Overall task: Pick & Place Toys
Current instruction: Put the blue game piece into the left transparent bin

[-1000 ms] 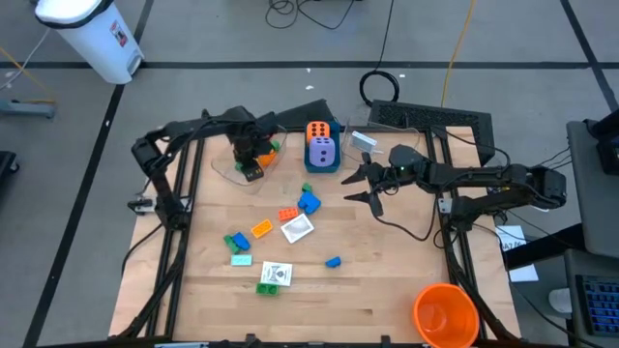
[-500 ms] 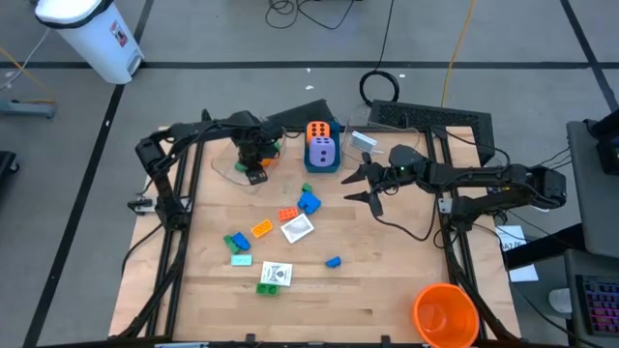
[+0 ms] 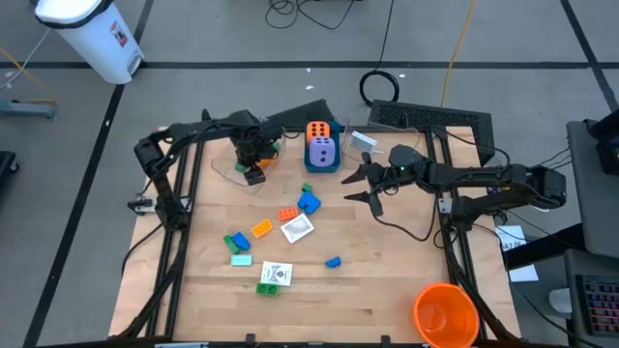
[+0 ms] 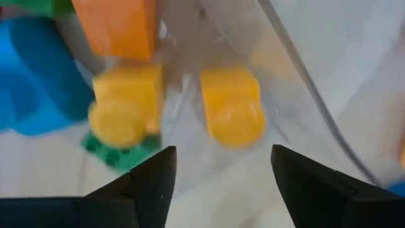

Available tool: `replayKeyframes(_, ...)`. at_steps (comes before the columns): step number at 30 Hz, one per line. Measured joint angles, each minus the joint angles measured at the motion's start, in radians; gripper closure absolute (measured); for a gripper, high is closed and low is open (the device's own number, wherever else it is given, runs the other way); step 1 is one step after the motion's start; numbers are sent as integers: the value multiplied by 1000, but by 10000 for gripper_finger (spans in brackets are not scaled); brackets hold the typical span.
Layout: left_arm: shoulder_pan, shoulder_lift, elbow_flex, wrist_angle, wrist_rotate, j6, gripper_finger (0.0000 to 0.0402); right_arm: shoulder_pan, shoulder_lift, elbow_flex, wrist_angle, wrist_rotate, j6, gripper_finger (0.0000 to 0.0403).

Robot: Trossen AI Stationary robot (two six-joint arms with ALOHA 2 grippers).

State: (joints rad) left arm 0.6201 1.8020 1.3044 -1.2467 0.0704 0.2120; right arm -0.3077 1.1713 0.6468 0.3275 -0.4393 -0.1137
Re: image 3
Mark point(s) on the orange foam die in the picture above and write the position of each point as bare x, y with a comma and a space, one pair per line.
317, 129

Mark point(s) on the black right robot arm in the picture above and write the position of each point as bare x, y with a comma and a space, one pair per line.
483, 175

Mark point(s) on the bright green toy block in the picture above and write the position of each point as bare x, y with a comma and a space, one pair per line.
276, 146

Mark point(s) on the green two-stud toy brick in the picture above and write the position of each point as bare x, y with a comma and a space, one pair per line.
267, 289

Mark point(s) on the mint toy brick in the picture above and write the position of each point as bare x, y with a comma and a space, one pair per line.
241, 260

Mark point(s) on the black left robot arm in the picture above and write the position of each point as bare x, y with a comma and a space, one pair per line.
203, 129

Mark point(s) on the playing card box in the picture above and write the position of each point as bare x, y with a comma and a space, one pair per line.
297, 228
276, 273
363, 141

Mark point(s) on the black desk bar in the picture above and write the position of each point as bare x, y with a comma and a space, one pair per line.
541, 251

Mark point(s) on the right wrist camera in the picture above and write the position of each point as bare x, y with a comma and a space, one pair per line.
405, 159

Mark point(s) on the purple foam die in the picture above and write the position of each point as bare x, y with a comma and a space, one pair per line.
321, 151

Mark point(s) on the white paper sheet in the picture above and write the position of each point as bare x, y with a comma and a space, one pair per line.
510, 237
524, 273

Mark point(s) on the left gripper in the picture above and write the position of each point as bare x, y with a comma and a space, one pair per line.
251, 150

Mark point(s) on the orange toy brick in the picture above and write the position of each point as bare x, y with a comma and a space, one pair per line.
288, 213

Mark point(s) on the dark green toy brick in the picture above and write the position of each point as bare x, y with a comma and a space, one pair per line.
240, 167

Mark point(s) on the long green toy block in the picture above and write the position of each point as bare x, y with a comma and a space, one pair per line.
229, 244

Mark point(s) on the orange pumpkin bucket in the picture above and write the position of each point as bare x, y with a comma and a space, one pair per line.
445, 314

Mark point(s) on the black chair base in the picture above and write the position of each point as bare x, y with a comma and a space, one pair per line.
6, 162

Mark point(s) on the yellow toy brick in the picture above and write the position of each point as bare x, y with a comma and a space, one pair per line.
261, 228

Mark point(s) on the large blue toy block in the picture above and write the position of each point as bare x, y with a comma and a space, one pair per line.
309, 203

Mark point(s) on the orange toy block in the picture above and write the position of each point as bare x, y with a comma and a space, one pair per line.
267, 164

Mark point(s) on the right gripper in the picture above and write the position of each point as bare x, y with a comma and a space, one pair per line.
382, 176

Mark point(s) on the white trash can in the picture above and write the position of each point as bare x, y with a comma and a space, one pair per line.
92, 43

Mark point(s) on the grey desk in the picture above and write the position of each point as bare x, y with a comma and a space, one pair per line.
595, 203
580, 263

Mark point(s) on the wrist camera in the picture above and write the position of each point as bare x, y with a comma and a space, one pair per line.
269, 131
405, 159

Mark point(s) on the black desk device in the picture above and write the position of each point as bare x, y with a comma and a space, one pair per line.
609, 150

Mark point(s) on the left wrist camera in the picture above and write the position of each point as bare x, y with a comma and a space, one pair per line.
269, 131

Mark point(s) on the white round device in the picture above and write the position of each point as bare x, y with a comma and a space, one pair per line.
560, 300

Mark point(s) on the grey stand base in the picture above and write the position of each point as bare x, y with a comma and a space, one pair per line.
29, 109

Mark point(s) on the small green toy block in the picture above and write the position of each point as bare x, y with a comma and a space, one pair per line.
306, 187

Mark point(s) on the backlit keyboard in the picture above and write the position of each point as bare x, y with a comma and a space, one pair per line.
599, 304

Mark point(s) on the teal plastic bin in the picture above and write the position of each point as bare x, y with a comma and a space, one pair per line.
322, 169

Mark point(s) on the black wedge panel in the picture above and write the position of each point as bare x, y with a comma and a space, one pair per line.
309, 116

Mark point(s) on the clear plastic bin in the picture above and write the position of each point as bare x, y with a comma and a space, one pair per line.
222, 169
411, 145

